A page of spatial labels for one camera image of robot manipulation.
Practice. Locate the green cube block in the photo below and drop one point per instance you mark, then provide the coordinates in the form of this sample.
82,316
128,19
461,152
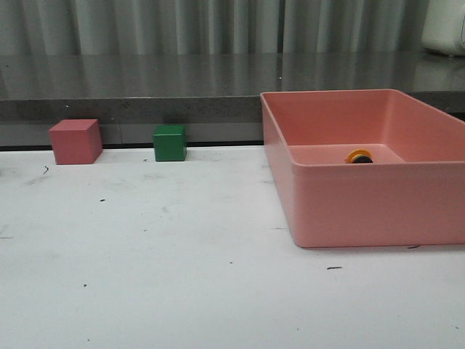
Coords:
169,142

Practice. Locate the grey pleated curtain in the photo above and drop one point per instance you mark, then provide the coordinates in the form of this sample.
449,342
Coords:
208,27

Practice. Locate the pink cube block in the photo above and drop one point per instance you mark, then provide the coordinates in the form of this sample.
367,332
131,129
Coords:
76,141

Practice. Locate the grey stone counter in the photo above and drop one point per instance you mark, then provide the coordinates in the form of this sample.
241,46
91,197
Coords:
216,97

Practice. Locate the yellow push button switch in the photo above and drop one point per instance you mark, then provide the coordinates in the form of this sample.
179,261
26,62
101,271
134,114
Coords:
359,156

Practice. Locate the white appliance on counter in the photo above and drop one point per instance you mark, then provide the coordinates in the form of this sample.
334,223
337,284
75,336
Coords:
443,29

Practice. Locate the pink plastic bin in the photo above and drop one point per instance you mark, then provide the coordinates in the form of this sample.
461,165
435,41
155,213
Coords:
412,193

